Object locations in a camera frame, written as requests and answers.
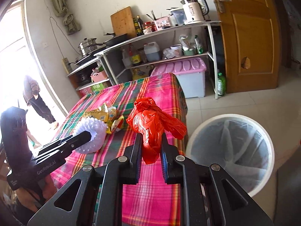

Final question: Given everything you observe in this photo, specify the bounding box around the white foam fruit net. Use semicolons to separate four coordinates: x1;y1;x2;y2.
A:
72;117;107;154

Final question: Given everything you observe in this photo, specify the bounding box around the red plastic bag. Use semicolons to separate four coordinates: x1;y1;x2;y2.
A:
127;97;187;165

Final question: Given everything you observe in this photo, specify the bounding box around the yellow egg snack packet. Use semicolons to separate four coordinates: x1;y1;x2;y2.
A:
111;115;124;133

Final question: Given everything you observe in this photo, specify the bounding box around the white round trash bin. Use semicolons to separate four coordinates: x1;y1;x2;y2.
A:
185;114;275;197

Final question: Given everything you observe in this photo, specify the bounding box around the person's hand holding gripper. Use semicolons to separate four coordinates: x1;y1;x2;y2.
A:
16;174;57;213

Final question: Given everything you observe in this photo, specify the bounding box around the pink plaid tablecloth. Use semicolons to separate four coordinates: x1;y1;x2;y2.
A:
51;73;188;225

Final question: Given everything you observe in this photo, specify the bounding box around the gold snack bag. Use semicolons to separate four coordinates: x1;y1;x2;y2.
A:
83;102;118;134

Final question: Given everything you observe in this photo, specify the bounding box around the person in doorway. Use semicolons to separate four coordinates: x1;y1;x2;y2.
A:
23;76;59;130

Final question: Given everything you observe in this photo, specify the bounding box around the white power strip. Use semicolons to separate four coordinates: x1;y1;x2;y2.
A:
62;58;72;74

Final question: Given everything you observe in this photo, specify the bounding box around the pink plastic basket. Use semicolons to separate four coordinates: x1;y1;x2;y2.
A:
90;70;108;83

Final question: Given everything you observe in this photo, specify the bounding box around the steel steamer pot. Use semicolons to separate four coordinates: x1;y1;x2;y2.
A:
78;38;104;57

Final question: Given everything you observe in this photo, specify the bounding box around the green plastic bottle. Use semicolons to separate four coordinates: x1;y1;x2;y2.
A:
217;73;226;96

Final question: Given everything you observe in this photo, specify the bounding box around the dark soy sauce bottle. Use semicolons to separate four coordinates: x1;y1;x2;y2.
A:
129;45;141;66

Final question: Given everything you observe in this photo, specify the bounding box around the pink lid storage box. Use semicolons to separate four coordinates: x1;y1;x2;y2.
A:
151;58;207;98

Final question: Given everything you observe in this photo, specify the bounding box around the black frying pan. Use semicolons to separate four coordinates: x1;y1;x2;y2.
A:
104;33;128;47

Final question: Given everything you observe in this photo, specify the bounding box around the white oil jug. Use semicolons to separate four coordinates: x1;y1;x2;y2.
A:
144;42;161;62

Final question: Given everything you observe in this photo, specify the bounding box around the hanging grey cloth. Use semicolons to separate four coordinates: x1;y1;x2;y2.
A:
52;0;81;35

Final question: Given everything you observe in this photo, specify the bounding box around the wooden cutting board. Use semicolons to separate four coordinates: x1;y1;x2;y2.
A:
110;6;137;39

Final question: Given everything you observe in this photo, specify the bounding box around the white metal shelf rack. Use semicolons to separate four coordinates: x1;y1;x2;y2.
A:
67;21;221;99

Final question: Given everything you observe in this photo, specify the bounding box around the pink chopstick holder box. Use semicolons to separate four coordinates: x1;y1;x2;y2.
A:
154;16;171;31

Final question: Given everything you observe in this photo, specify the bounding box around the wooden door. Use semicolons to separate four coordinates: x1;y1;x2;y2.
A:
214;0;281;93

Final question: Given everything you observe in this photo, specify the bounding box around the clear water filter jug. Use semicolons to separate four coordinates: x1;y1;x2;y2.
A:
170;8;187;26

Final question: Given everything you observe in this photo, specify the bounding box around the white electric kettle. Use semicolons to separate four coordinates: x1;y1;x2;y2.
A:
181;0;209;24

